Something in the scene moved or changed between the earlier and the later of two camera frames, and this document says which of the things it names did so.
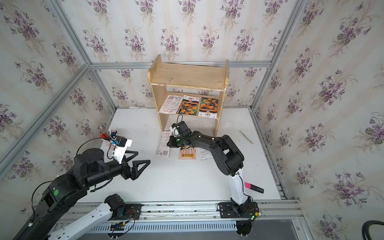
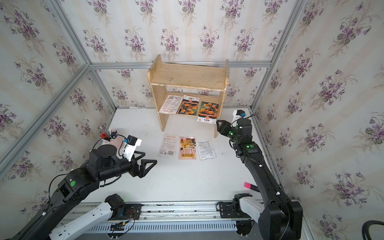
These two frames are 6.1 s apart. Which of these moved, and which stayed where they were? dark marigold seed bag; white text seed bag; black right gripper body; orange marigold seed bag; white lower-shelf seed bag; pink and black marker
Moved: black right gripper body; orange marigold seed bag
Stayed: white text seed bag; dark marigold seed bag; white lower-shelf seed bag; pink and black marker
